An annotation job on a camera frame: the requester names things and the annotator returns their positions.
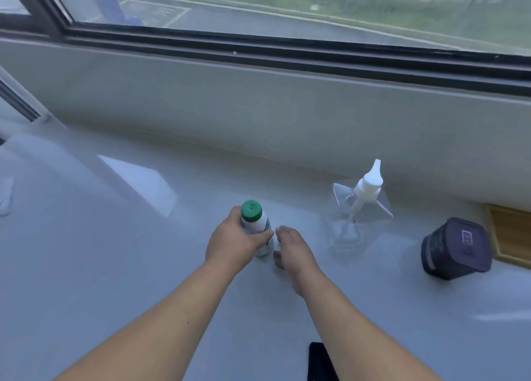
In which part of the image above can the person's right hand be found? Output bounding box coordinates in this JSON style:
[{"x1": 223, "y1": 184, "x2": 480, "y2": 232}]
[{"x1": 273, "y1": 225, "x2": 324, "y2": 299}]

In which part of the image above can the person's left hand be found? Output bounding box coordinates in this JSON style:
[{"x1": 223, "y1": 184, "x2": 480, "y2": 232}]
[{"x1": 204, "y1": 205, "x2": 274, "y2": 276}]

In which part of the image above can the white bottle green cap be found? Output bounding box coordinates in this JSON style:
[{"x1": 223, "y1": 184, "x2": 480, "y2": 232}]
[{"x1": 240, "y1": 199, "x2": 275, "y2": 258}]

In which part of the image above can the clear pump bottle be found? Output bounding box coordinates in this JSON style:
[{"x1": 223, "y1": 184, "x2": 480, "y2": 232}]
[{"x1": 330, "y1": 159, "x2": 394, "y2": 255}]

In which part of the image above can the black cloth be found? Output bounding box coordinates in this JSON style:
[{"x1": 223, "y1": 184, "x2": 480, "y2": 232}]
[{"x1": 308, "y1": 342, "x2": 339, "y2": 381}]

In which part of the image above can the dark purple lidded container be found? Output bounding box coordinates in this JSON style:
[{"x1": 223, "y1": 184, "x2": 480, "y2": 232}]
[{"x1": 420, "y1": 217, "x2": 493, "y2": 281}]

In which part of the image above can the wooden tray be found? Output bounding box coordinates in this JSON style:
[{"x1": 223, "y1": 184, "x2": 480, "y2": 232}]
[{"x1": 483, "y1": 203, "x2": 531, "y2": 268}]

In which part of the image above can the person's left forearm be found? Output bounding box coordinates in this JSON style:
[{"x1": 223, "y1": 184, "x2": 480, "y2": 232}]
[{"x1": 54, "y1": 260, "x2": 249, "y2": 381}]

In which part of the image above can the person's right forearm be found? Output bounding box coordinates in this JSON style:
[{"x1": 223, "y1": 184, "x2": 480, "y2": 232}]
[{"x1": 298, "y1": 275, "x2": 443, "y2": 381}]

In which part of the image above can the crumpled white tissue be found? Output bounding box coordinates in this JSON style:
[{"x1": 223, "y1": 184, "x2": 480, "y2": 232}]
[{"x1": 0, "y1": 177, "x2": 15, "y2": 218}]

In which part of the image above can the blue pole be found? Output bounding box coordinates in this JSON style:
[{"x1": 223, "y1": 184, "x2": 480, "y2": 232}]
[{"x1": 89, "y1": 0, "x2": 142, "y2": 25}]

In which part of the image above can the dark window frame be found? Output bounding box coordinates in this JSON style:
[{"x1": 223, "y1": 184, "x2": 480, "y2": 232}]
[{"x1": 0, "y1": 0, "x2": 531, "y2": 99}]

